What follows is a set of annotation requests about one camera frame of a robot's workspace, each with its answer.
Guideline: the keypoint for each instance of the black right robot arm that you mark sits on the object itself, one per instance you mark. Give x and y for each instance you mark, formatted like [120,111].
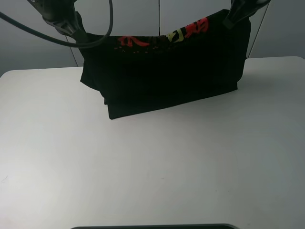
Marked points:
[263,3]

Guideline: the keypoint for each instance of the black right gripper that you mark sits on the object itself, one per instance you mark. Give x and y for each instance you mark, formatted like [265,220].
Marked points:
[240,9]

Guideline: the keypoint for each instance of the black printed t-shirt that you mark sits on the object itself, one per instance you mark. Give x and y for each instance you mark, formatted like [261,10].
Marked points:
[139,74]

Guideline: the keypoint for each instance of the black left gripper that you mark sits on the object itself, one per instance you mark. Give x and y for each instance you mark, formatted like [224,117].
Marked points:
[71,27]

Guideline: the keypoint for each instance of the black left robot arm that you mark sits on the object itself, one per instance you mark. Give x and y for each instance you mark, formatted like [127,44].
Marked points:
[62,15]

